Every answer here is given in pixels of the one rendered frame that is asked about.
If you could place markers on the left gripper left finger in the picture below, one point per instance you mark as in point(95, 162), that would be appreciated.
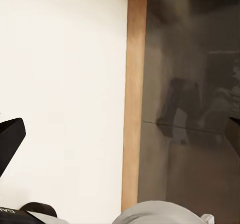
point(12, 133)

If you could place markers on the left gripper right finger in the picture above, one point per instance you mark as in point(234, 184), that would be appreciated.
point(232, 133)

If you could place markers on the cabinet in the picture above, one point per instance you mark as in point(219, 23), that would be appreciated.
point(191, 86)

